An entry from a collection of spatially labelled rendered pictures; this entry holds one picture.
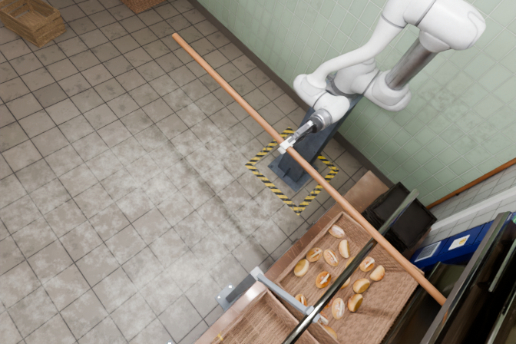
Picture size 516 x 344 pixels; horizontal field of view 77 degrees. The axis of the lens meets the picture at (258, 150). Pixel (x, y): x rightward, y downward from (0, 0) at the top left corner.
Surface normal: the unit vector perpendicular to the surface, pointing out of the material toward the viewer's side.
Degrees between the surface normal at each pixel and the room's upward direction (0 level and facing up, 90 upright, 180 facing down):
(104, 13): 0
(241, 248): 0
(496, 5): 90
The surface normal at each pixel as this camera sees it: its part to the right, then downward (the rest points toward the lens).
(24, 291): 0.19, -0.50
